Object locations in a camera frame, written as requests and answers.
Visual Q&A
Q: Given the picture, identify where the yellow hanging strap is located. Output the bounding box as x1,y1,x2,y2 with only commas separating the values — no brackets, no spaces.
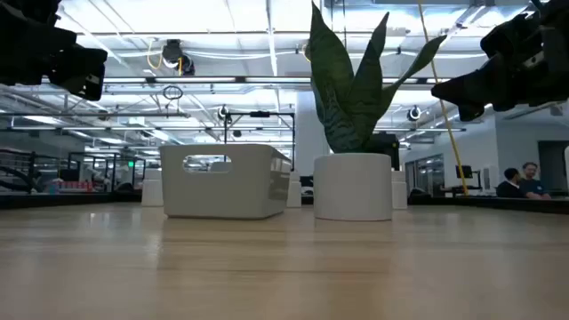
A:
416,0,469,196

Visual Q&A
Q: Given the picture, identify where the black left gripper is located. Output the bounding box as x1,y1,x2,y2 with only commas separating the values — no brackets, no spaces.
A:
0,24,109,102

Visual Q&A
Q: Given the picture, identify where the green snake plant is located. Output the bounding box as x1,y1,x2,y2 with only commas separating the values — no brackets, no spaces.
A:
309,2,448,155

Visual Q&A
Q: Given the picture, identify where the black ceiling mounted camera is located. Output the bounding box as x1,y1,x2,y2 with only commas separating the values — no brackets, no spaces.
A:
160,38,196,76

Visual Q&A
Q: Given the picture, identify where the black equipment box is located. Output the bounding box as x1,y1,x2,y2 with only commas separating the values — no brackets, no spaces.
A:
364,132,401,172

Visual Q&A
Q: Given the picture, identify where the white round plant pot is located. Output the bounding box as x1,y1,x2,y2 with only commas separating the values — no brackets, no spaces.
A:
313,152,394,222

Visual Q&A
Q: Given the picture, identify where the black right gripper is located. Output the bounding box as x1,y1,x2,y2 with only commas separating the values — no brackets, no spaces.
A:
430,12,569,122

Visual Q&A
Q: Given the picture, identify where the person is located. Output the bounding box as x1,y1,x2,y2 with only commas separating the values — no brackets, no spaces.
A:
519,162,552,200
496,167,526,199

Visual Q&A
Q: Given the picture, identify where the black background workstation frame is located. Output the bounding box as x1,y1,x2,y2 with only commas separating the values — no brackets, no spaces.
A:
223,110,297,172

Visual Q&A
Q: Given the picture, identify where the white plastic handled basket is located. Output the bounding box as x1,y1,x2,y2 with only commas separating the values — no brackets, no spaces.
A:
159,143,293,220

